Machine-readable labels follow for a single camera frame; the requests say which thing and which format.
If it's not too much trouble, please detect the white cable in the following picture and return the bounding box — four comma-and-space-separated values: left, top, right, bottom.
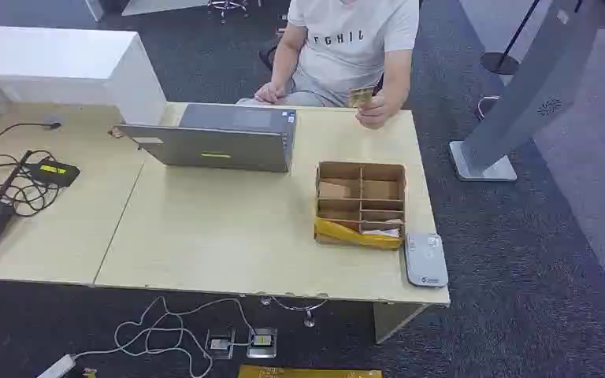
72, 295, 257, 378

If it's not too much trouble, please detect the silver floor socket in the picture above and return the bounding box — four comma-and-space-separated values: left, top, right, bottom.
206, 328, 236, 361
246, 327, 278, 359

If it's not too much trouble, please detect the black power adapter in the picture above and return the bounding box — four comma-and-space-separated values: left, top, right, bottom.
27, 160, 82, 188

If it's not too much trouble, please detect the white card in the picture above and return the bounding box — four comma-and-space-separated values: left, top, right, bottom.
362, 225, 402, 239

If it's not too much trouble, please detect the person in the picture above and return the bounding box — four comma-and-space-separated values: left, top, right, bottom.
236, 0, 421, 131

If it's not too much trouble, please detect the grey kiosk stand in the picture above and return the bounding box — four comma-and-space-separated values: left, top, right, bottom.
449, 0, 605, 183

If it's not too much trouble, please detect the white cabinet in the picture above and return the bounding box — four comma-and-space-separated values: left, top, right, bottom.
0, 24, 169, 126

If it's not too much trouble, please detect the black stanchion post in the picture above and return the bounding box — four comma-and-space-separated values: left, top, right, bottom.
480, 0, 541, 76

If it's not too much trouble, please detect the office chair base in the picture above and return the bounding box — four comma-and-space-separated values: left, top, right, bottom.
207, 0, 251, 23

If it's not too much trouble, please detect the yellow sheet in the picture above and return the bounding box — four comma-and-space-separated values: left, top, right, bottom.
237, 365, 384, 378

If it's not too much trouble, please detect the gold card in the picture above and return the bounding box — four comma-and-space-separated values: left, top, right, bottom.
347, 87, 375, 109

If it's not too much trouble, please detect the grey card reader device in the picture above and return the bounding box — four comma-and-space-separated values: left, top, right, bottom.
404, 232, 450, 289

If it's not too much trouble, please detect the grey laptop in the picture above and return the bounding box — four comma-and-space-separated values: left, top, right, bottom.
113, 102, 298, 174

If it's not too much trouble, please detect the white power strip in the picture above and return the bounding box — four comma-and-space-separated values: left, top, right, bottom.
36, 354, 77, 378

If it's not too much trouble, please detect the black cable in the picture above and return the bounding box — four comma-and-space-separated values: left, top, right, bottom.
0, 121, 64, 218

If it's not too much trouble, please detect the wooden compartment box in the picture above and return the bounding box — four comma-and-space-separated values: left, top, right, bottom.
314, 160, 406, 251

